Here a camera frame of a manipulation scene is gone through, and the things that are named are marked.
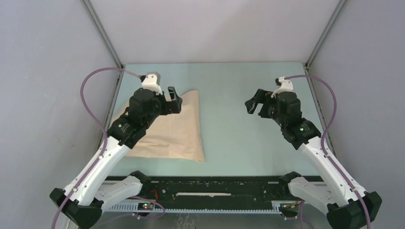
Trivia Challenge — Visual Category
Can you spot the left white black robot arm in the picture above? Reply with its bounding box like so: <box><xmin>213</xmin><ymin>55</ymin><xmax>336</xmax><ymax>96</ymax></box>
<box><xmin>50</xmin><ymin>86</ymin><xmax>182</xmax><ymax>229</ymax></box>

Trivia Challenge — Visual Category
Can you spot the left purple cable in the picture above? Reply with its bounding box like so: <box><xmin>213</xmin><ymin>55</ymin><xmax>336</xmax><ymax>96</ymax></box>
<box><xmin>50</xmin><ymin>67</ymin><xmax>142</xmax><ymax>229</ymax></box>

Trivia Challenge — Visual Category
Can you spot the beige wrapping cloth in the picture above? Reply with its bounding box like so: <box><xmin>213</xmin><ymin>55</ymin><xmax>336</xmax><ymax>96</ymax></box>
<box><xmin>125</xmin><ymin>90</ymin><xmax>205</xmax><ymax>162</ymax></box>

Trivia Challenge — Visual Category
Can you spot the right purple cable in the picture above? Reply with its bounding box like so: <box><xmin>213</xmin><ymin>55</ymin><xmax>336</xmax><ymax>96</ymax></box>
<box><xmin>284</xmin><ymin>74</ymin><xmax>372</xmax><ymax>229</ymax></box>

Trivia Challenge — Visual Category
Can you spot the aluminium frame rail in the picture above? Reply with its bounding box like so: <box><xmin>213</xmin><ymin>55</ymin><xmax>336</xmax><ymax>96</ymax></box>
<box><xmin>106</xmin><ymin>202</ymin><xmax>281</xmax><ymax>214</ymax></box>

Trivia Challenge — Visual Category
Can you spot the purple cable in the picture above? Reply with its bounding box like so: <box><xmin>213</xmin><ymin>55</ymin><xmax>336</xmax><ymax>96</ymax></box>
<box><xmin>284</xmin><ymin>74</ymin><xmax>372</xmax><ymax>229</ymax></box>
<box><xmin>50</xmin><ymin>67</ymin><xmax>142</xmax><ymax>229</ymax></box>

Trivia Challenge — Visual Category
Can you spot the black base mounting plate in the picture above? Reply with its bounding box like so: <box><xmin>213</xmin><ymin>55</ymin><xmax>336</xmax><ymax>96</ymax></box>
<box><xmin>104</xmin><ymin>176</ymin><xmax>317</xmax><ymax>212</ymax></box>

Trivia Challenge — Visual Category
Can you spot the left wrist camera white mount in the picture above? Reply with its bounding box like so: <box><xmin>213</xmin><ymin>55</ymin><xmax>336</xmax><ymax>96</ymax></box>
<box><xmin>140</xmin><ymin>72</ymin><xmax>163</xmax><ymax>95</ymax></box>

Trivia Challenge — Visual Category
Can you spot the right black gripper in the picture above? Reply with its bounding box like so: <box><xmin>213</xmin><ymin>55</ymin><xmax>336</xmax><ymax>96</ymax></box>
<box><xmin>244</xmin><ymin>89</ymin><xmax>286</xmax><ymax>127</ymax></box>

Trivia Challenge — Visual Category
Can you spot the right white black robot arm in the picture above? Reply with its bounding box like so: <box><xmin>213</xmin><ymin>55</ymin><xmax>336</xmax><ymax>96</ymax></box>
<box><xmin>245</xmin><ymin>89</ymin><xmax>382</xmax><ymax>229</ymax></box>

